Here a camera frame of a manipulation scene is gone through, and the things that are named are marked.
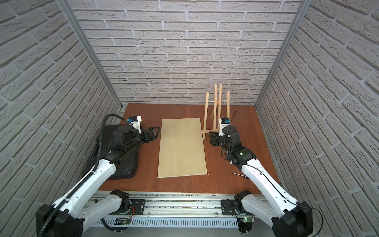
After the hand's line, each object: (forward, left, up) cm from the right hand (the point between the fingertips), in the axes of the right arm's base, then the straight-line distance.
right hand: (215, 132), depth 78 cm
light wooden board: (+2, +20, -20) cm, 29 cm away
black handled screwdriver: (-16, -14, -21) cm, 30 cm away
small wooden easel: (+18, -4, 0) cm, 18 cm away
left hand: (+3, +31, +3) cm, 31 cm away
